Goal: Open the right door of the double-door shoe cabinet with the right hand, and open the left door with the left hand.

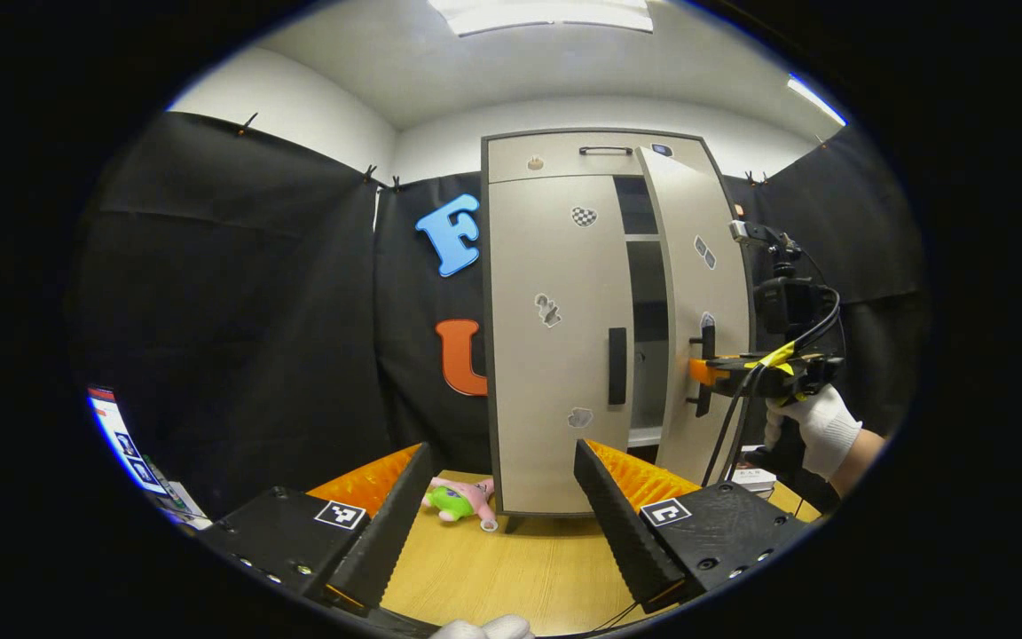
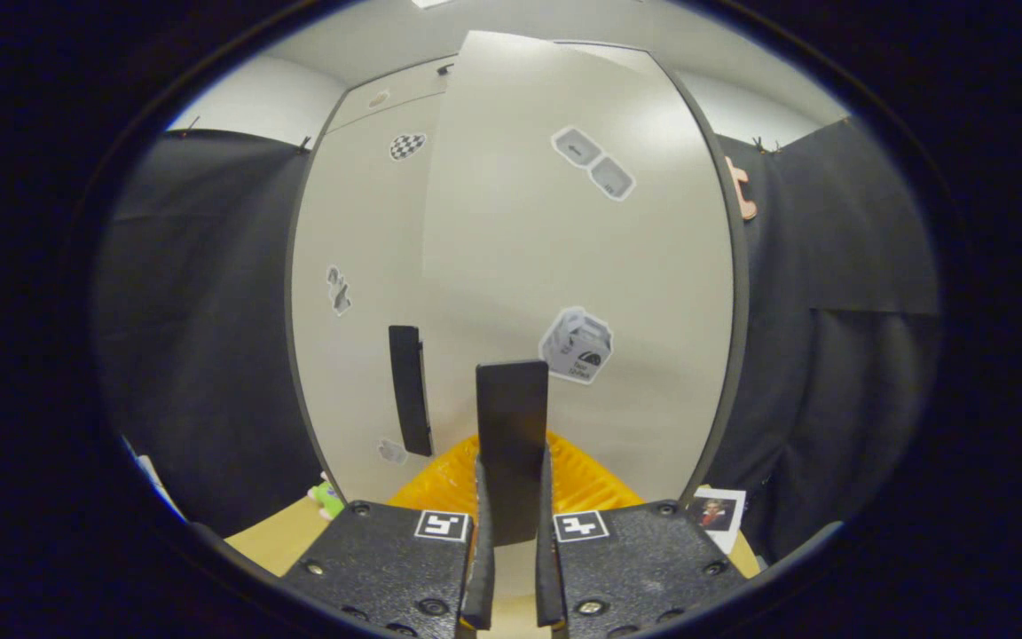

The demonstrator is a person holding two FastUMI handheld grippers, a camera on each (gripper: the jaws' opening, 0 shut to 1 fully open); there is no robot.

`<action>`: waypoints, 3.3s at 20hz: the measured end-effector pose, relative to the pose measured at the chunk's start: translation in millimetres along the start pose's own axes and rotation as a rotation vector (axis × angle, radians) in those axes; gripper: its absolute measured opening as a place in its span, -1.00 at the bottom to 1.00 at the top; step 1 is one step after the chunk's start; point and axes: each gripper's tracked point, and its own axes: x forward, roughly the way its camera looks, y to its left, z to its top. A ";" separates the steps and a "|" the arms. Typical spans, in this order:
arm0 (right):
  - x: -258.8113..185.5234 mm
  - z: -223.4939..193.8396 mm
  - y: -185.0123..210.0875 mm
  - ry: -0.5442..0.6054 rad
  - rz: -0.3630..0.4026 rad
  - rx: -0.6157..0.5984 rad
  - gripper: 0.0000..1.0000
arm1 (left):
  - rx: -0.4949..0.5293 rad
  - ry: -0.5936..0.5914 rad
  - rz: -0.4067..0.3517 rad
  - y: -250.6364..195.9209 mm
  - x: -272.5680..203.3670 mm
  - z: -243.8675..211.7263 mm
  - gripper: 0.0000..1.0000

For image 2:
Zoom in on black door handle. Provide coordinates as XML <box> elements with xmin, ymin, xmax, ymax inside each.
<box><xmin>388</xmin><ymin>325</ymin><xmax>434</xmax><ymax>458</ymax></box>
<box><xmin>476</xmin><ymin>359</ymin><xmax>550</xmax><ymax>547</ymax></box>

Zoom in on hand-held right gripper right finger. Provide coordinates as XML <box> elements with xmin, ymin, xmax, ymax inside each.
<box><xmin>536</xmin><ymin>432</ymin><xmax>747</xmax><ymax>639</ymax></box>

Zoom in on pink green plush toy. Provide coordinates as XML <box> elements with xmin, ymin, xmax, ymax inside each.
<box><xmin>307</xmin><ymin>473</ymin><xmax>348</xmax><ymax>522</ymax></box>

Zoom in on grey cabinet drawer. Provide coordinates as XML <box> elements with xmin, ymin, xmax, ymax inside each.
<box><xmin>326</xmin><ymin>55</ymin><xmax>457</xmax><ymax>132</ymax></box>

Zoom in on grey cabinet door checkered sticker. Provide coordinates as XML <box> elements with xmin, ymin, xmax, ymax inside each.
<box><xmin>289</xmin><ymin>89</ymin><xmax>452</xmax><ymax>507</ymax></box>

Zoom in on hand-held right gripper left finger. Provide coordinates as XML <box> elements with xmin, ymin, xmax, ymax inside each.
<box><xmin>280</xmin><ymin>433</ymin><xmax>496</xmax><ymax>639</ymax></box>

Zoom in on grey cabinet door box stickers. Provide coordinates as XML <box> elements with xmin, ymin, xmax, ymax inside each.
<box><xmin>421</xmin><ymin>29</ymin><xmax>736</xmax><ymax>597</ymax></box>

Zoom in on grey double-door shoe cabinet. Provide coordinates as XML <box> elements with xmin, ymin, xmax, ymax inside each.
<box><xmin>284</xmin><ymin>40</ymin><xmax>751</xmax><ymax>511</ymax></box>

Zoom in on small photo card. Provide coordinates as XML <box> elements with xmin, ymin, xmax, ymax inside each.
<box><xmin>687</xmin><ymin>486</ymin><xmax>747</xmax><ymax>556</ymax></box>

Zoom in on black backdrop cloth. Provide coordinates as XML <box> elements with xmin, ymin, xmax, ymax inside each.
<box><xmin>90</xmin><ymin>115</ymin><xmax>947</xmax><ymax>564</ymax></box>

